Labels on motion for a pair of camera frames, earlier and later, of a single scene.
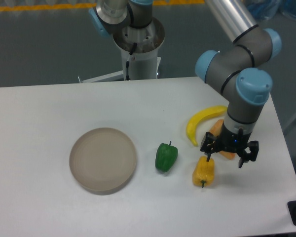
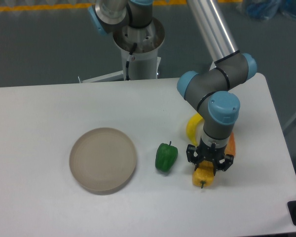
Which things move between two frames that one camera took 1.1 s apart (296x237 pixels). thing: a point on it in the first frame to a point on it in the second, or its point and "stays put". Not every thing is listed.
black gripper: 230,141 to 205,152
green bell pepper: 166,155 stays put
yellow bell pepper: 203,172 stays put
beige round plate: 102,160 stays put
